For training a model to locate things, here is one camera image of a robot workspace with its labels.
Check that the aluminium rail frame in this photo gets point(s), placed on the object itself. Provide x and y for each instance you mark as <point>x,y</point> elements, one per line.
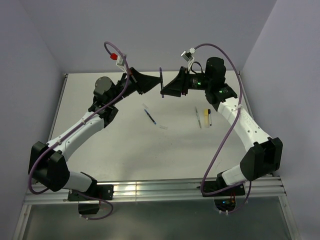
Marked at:
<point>148,164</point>

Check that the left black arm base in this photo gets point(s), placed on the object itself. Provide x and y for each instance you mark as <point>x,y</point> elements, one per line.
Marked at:
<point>90,202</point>

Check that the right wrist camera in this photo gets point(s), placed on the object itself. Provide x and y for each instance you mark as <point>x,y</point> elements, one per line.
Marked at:
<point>188,55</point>

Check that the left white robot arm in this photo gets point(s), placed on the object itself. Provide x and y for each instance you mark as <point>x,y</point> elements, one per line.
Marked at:
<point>48,161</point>

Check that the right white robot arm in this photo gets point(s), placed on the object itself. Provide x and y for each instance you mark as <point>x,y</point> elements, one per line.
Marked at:
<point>263,153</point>

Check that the yellow highlighter pen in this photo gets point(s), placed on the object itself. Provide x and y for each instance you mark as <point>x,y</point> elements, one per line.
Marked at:
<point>206,119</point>

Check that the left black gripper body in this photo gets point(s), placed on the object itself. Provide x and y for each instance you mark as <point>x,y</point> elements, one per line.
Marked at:
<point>132,82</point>

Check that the blue barrel pen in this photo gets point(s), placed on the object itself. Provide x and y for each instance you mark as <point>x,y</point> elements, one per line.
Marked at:
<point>150,117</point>

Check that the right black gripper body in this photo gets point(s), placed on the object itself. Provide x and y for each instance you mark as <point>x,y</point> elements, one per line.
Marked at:
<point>185,80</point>

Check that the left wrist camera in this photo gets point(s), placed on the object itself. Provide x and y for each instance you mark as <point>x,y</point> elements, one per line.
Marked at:
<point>120,62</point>

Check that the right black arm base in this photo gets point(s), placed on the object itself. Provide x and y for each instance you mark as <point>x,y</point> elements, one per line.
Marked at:
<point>224,196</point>

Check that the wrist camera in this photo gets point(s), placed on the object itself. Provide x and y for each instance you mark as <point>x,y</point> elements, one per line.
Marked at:
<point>120,62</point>
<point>188,55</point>

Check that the thin white pen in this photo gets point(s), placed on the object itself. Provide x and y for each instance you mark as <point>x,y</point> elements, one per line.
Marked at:
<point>210,117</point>

